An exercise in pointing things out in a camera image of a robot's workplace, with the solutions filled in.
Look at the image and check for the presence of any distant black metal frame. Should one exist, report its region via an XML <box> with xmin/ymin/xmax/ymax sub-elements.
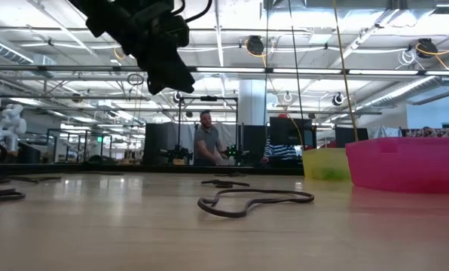
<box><xmin>45</xmin><ymin>127</ymin><xmax>113</xmax><ymax>164</ymax></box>

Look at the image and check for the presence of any red plastic basket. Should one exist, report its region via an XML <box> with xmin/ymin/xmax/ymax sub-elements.
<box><xmin>345</xmin><ymin>136</ymin><xmax>449</xmax><ymax>195</ymax></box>

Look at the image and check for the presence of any person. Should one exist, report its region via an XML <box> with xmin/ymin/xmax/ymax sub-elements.
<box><xmin>261</xmin><ymin>139</ymin><xmax>299</xmax><ymax>163</ymax></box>
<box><xmin>192</xmin><ymin>110</ymin><xmax>228</xmax><ymax>167</ymax></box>

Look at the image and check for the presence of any white building column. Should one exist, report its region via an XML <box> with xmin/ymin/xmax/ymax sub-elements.
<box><xmin>238</xmin><ymin>78</ymin><xmax>267</xmax><ymax>127</ymax></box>

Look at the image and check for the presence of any grey curtain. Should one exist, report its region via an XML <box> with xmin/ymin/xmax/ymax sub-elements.
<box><xmin>168</xmin><ymin>122</ymin><xmax>240</xmax><ymax>166</ymax></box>

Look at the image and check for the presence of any distant black rig frame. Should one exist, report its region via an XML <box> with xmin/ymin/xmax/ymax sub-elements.
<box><xmin>176</xmin><ymin>95</ymin><xmax>240</xmax><ymax>166</ymax></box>

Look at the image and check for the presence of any floral patterned panel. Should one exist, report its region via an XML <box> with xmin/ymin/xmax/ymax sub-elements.
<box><xmin>401</xmin><ymin>126</ymin><xmax>449</xmax><ymax>139</ymax></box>

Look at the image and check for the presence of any rubber band pile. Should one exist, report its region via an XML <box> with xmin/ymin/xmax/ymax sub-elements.
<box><xmin>0</xmin><ymin>191</ymin><xmax>26</xmax><ymax>203</ymax></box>
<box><xmin>200</xmin><ymin>179</ymin><xmax>251</xmax><ymax>189</ymax></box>

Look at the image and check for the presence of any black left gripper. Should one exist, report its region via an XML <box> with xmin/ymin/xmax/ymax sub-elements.
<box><xmin>128</xmin><ymin>7</ymin><xmax>196</xmax><ymax>95</ymax></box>

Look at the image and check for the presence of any hanging black cable ring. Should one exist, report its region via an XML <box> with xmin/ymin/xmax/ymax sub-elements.
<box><xmin>127</xmin><ymin>72</ymin><xmax>145</xmax><ymax>87</ymax></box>

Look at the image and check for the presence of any white cloth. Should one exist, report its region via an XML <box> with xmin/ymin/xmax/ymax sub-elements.
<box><xmin>368</xmin><ymin>124</ymin><xmax>402</xmax><ymax>139</ymax></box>

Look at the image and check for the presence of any yellow plastic basket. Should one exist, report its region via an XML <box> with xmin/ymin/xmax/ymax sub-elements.
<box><xmin>302</xmin><ymin>147</ymin><xmax>353</xmax><ymax>182</ymax></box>

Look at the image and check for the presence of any thin hanging black cable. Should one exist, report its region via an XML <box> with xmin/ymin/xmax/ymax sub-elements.
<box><xmin>264</xmin><ymin>0</ymin><xmax>270</xmax><ymax>127</ymax></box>

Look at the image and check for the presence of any silver ceiling duct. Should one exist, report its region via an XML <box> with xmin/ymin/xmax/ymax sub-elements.
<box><xmin>359</xmin><ymin>75</ymin><xmax>449</xmax><ymax>110</ymax></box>
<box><xmin>0</xmin><ymin>35</ymin><xmax>35</xmax><ymax>65</ymax></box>

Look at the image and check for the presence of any white humanoid robot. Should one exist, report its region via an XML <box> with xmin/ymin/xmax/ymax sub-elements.
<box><xmin>0</xmin><ymin>103</ymin><xmax>28</xmax><ymax>152</ymax></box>

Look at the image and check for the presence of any black aluminium table frame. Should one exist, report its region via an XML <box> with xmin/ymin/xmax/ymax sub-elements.
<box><xmin>0</xmin><ymin>162</ymin><xmax>304</xmax><ymax>176</ymax></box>

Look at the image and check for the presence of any black bulky object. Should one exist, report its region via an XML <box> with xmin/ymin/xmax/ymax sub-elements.
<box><xmin>17</xmin><ymin>141</ymin><xmax>41</xmax><ymax>163</ymax></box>

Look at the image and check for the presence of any black overhead light bar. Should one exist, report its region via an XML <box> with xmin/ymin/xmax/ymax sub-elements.
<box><xmin>0</xmin><ymin>64</ymin><xmax>449</xmax><ymax>76</ymax></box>

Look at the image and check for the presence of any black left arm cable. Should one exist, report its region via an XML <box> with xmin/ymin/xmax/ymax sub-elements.
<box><xmin>171</xmin><ymin>0</ymin><xmax>213</xmax><ymax>23</ymax></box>

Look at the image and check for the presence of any black partition panel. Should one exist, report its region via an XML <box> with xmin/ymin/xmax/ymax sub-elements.
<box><xmin>143</xmin><ymin>122</ymin><xmax>170</xmax><ymax>166</ymax></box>
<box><xmin>241</xmin><ymin>124</ymin><xmax>267</xmax><ymax>166</ymax></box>

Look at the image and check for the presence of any green rubber band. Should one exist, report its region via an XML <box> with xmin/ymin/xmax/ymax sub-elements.
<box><xmin>317</xmin><ymin>167</ymin><xmax>341</xmax><ymax>181</ymax></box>
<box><xmin>328</xmin><ymin>168</ymin><xmax>349</xmax><ymax>181</ymax></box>

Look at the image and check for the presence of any long black power cable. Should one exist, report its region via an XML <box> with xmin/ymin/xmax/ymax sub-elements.
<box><xmin>287</xmin><ymin>0</ymin><xmax>306</xmax><ymax>151</ymax></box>

